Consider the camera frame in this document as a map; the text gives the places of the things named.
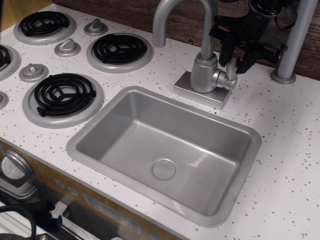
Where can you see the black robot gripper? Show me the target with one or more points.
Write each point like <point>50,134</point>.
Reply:
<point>250,33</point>

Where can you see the silver faucet lever handle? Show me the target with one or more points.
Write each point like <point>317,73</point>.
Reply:
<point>232,65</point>

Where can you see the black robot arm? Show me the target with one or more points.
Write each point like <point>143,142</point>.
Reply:
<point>251,33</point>

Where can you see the grey vertical support pole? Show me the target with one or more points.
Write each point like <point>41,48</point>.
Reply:
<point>284,74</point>

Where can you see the silver toy faucet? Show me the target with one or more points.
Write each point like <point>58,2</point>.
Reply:
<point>206,84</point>

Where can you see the grey plastic sink basin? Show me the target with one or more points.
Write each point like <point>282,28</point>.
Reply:
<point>188,160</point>

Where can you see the back right stove burner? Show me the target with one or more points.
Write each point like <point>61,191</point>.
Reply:
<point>119,53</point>

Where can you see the silver knob back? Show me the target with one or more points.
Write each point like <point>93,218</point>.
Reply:
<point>95,28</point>

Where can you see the silver knob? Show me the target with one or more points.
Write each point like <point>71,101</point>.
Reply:
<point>33,73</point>
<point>67,48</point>
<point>95,28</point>

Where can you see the silver knob middle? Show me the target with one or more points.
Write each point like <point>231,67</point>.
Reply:
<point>67,48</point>

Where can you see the front right stove burner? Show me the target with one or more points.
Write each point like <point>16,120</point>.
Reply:
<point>62,101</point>

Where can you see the back left stove burner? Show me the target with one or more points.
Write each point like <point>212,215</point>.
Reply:
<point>44,28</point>

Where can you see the silver knob front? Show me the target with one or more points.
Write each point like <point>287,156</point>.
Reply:
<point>33,73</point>

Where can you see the left edge stove burner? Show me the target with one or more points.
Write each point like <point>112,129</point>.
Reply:
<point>9,61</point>

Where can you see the silver knob left edge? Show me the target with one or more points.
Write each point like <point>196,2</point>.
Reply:
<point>3,100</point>

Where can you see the silver round oven dial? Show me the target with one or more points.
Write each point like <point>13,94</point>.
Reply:
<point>14,169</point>

